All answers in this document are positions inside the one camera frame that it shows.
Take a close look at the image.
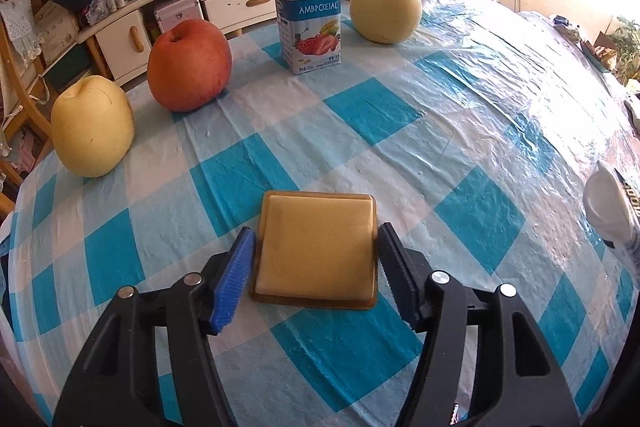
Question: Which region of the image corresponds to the potted plant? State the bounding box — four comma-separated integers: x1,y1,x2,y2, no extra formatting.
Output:
606,16,640,85

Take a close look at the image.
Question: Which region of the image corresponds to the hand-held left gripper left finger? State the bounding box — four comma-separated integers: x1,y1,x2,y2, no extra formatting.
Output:
52,226,258,427

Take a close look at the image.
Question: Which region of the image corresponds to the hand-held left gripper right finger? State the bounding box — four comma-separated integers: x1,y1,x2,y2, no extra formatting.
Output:
376,222,582,427

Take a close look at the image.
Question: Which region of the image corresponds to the white low cabinet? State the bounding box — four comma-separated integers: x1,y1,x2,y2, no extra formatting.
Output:
75,0,386,74

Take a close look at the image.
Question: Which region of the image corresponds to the yellow square cake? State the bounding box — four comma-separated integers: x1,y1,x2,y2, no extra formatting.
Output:
248,190,379,311

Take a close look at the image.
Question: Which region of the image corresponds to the blue white checkered tablecloth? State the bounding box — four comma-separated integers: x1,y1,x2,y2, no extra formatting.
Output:
0,0,640,427

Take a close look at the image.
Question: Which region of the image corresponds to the yellow pear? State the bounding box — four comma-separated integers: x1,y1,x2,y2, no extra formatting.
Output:
349,0,423,45
51,75,136,178

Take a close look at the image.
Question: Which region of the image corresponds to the wooden chair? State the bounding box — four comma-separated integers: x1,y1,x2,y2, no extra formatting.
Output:
0,0,57,212

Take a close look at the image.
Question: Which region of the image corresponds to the red apple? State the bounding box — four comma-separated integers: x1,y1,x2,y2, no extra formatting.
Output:
147,19,234,112

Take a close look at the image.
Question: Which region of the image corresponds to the white printed bag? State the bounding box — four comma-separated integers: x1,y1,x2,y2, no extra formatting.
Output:
34,1,82,64

